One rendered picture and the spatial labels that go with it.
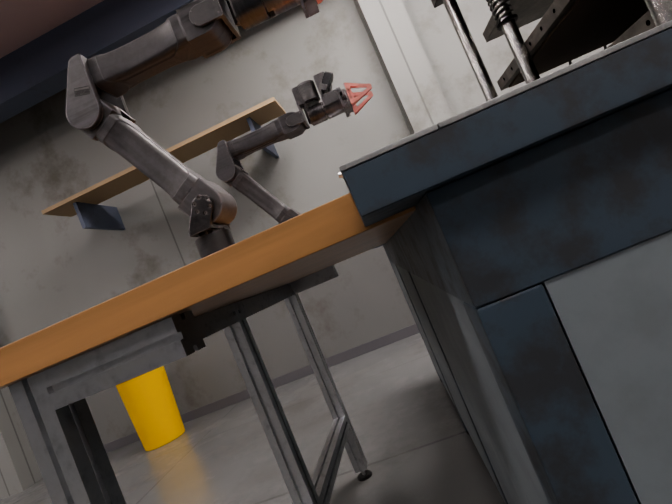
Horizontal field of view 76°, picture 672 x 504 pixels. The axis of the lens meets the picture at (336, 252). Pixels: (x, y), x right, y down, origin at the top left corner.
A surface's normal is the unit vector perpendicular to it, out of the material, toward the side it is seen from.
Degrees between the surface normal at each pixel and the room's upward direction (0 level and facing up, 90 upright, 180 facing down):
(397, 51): 90
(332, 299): 90
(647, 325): 90
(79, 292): 90
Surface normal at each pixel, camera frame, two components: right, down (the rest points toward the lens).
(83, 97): -0.14, 0.02
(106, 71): 0.08, -0.02
